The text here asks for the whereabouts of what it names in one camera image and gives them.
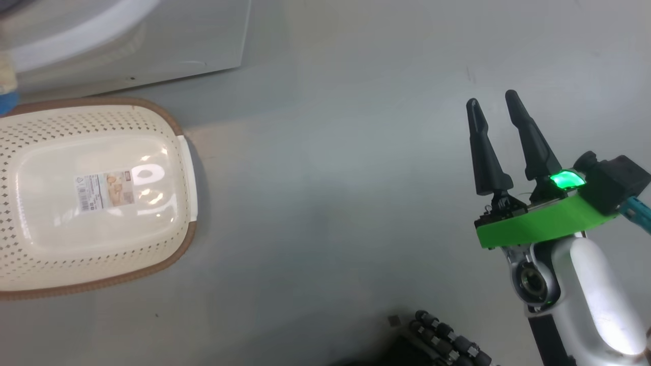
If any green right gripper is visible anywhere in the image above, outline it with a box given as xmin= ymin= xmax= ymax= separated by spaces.
xmin=466 ymin=90 xmax=621 ymax=250

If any product label sticker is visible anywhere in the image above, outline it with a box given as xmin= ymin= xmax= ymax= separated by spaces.
xmin=74 ymin=171 xmax=135 ymax=212

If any cream perforated basket brown rim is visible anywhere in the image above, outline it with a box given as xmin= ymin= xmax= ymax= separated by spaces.
xmin=0 ymin=98 xmax=199 ymax=300

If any white front-load washing machine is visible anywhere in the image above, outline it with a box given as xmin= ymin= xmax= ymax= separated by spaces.
xmin=0 ymin=0 xmax=252 ymax=97

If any teal right camera connector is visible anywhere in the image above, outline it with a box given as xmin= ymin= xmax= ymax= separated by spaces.
xmin=619 ymin=197 xmax=651 ymax=234

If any cream baby clothes blue print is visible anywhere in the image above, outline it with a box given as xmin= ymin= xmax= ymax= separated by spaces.
xmin=0 ymin=51 xmax=20 ymax=115

